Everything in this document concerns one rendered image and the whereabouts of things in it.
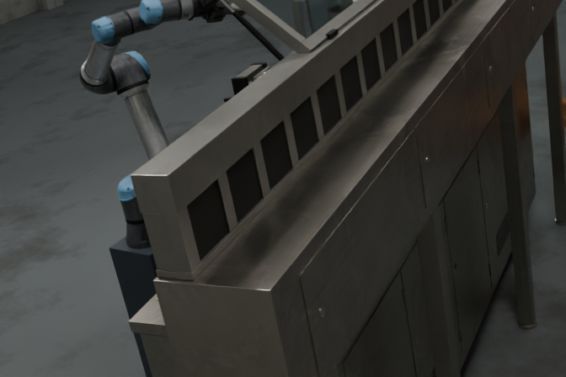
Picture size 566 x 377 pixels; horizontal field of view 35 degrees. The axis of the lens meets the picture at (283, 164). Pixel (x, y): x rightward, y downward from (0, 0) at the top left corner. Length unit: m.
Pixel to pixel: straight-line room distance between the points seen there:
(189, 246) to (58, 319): 3.16
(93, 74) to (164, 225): 1.43
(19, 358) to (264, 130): 2.88
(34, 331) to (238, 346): 3.12
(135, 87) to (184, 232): 1.53
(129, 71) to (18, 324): 2.08
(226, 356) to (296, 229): 0.28
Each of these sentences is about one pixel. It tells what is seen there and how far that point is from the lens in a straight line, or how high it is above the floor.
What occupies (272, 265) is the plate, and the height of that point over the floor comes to 1.44.
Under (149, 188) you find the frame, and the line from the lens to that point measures 1.61.
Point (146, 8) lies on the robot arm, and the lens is 2.70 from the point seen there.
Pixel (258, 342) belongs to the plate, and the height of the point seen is 1.32.
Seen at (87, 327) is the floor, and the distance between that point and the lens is 4.60.
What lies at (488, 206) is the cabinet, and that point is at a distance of 3.85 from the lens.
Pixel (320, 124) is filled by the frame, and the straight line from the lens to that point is 2.13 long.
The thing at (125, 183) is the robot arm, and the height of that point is 1.12.
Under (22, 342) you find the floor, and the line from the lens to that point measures 4.67.
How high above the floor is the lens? 2.22
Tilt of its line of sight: 22 degrees down
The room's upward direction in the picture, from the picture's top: 11 degrees counter-clockwise
